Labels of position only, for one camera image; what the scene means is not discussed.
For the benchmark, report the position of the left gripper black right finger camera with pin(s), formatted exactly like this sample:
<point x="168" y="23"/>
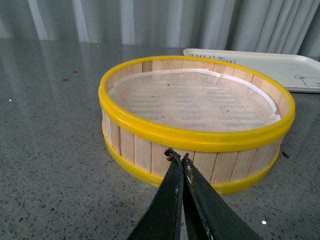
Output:
<point x="207" y="216"/>

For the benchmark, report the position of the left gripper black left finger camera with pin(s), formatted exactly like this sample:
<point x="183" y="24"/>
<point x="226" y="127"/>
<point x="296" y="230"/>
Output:
<point x="162" y="220"/>

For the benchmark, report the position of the cream bear print tray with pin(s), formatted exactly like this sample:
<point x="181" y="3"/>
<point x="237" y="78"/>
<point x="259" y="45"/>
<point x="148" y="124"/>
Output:
<point x="296" y="73"/>

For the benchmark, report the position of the yellow rimmed bamboo steamer basket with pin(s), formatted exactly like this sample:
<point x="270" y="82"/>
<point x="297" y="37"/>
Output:
<point x="229" y="161"/>

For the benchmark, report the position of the white mesh steamer liner cloth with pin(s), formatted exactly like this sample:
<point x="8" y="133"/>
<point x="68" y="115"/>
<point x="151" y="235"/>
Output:
<point x="195" y="99"/>

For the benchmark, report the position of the grey pleated curtain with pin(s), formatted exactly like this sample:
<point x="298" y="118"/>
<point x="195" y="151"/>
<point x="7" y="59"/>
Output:
<point x="265" y="26"/>

